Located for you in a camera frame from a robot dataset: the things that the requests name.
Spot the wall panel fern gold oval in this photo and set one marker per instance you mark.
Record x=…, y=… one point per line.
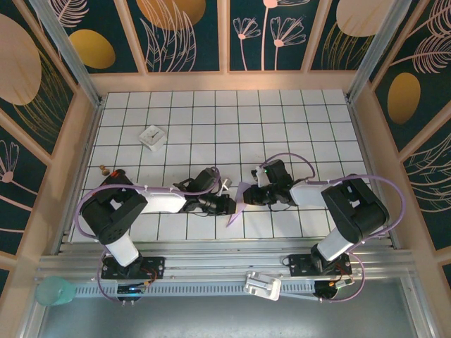
x=405, y=98

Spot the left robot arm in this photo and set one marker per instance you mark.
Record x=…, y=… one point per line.
x=112, y=218

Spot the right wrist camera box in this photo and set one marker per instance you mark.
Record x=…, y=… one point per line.
x=260, y=177

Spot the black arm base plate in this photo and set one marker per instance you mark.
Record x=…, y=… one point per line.
x=156, y=265
x=299, y=265

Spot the aluminium frame post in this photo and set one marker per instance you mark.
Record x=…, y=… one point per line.
x=67, y=53
x=377, y=49

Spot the wall panel leaves orange circle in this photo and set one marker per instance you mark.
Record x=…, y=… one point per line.
x=169, y=35

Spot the aluminium front rail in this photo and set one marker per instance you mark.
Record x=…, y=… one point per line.
x=218, y=262

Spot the small brown wooden pawn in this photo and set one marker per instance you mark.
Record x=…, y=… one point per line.
x=104, y=170

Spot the wall panel with pink flowers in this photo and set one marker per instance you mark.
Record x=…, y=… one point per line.
x=275, y=35

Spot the black controller board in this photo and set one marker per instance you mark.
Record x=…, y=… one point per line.
x=130, y=289
x=331, y=287

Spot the white plastic bracket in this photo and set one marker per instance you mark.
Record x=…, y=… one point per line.
x=262, y=285

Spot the wall panel beige circle grass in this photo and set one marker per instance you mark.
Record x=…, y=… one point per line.
x=352, y=21

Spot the aluminium side rail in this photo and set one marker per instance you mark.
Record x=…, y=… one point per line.
x=82, y=158
x=370, y=169

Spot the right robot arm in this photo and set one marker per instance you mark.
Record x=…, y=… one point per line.
x=356, y=211

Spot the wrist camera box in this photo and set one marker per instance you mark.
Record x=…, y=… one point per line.
x=225, y=183
x=260, y=177

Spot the wall panel large beige disc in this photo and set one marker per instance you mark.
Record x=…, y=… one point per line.
x=17, y=60

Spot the wall panel with gold oval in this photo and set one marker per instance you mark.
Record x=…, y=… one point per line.
x=91, y=47

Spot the grey metal sheet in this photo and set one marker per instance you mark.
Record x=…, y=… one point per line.
x=225, y=320

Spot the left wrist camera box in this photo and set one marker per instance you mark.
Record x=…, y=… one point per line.
x=225, y=183

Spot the wall panel single pink flower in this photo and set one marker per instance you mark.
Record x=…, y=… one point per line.
x=14, y=197

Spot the white square alarm clock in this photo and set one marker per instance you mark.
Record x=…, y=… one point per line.
x=152, y=137

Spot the teal plastic cup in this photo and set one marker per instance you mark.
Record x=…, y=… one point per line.
x=53, y=290

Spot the wall panel pink leaf outlines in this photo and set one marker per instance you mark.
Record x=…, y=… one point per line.
x=433, y=183

